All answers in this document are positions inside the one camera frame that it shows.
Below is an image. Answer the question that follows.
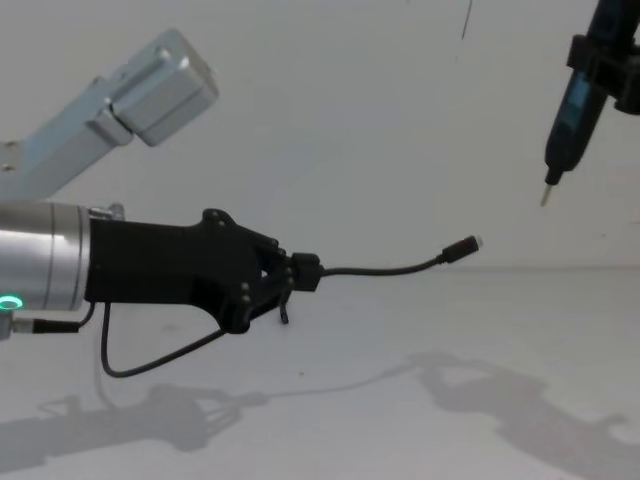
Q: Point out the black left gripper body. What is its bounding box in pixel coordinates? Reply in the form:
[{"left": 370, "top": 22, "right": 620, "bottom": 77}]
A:
[{"left": 83, "top": 206, "right": 281, "bottom": 336}]

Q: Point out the black corded tool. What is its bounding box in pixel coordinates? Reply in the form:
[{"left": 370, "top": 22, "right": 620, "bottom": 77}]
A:
[{"left": 538, "top": 0, "right": 632, "bottom": 209}]

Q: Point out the black cable with plug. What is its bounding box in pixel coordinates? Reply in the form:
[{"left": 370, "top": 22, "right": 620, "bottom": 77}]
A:
[{"left": 317, "top": 234, "right": 485, "bottom": 279}]

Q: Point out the thin dark gripper cable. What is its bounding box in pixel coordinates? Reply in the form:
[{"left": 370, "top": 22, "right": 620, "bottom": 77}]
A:
[{"left": 11, "top": 299, "right": 224, "bottom": 379}]

